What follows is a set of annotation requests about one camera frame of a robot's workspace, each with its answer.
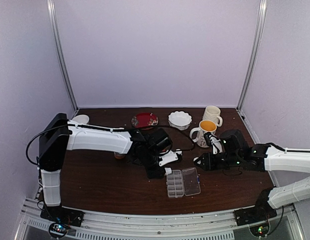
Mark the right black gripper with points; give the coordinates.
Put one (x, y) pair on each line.
(209, 165)

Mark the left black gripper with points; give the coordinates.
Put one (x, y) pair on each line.
(153, 174)

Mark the clear plastic pill organizer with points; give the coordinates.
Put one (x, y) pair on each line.
(182, 183)

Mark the small white bottle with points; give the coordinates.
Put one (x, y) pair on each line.
(168, 171)

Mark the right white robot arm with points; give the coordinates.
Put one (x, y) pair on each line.
(230, 150)

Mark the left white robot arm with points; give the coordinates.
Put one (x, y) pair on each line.
(62, 135)

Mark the floral mug yellow inside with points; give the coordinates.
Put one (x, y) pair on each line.
(197, 133)

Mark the grey lid vitamin bottle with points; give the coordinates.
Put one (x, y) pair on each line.
(119, 156)

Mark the white scalloped bowl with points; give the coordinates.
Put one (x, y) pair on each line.
(180, 120)

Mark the cream ribbed mug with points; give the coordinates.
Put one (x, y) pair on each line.
(212, 113)

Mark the red floral plate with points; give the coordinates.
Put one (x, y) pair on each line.
(144, 119)

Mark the white ceramic rice bowl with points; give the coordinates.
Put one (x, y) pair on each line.
(81, 119)

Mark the front aluminium rail base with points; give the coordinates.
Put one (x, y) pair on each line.
(220, 225)

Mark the right aluminium frame post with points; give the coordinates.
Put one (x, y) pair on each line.
(259, 29)

